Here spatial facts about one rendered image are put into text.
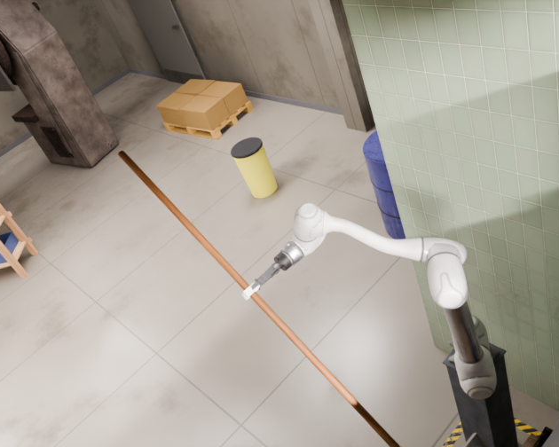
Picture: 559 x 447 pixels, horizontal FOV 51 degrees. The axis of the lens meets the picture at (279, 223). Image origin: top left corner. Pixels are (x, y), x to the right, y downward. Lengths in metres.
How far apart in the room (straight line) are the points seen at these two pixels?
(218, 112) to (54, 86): 2.14
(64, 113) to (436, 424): 6.22
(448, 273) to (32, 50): 6.70
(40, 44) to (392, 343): 5.79
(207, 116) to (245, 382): 4.04
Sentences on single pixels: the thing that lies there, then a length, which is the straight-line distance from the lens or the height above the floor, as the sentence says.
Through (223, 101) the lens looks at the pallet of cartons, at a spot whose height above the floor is 0.37.
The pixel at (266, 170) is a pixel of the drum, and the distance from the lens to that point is 6.22.
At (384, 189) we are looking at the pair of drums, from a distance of 4.88.
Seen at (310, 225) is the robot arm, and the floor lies 2.12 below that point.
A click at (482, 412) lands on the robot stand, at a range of 3.31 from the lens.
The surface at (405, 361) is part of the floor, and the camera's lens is 4.41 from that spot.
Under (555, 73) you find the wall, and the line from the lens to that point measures 2.43.
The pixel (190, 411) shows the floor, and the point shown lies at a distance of 4.77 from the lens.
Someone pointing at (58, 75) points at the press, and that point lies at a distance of 8.38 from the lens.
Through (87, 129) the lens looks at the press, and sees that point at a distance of 8.64.
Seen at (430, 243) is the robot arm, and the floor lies 1.84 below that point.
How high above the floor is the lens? 3.50
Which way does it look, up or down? 36 degrees down
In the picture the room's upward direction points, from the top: 24 degrees counter-clockwise
